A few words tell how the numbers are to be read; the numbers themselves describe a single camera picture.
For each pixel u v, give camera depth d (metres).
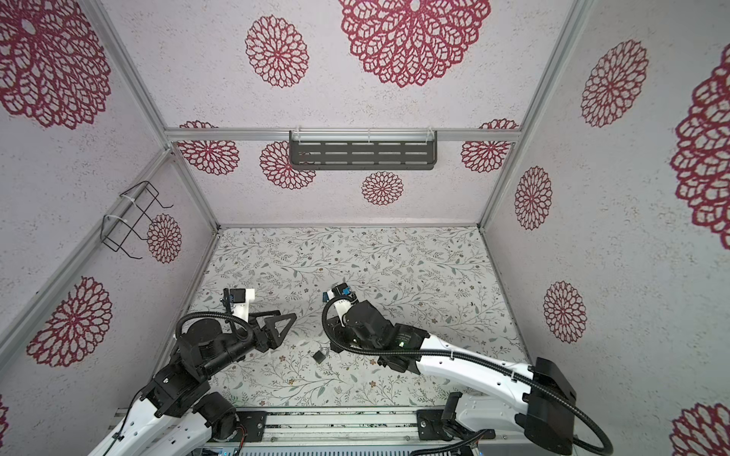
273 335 0.60
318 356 0.85
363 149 0.97
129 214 0.78
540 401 0.40
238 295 0.60
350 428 0.75
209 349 0.51
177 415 0.50
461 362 0.47
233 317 0.49
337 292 0.63
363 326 0.53
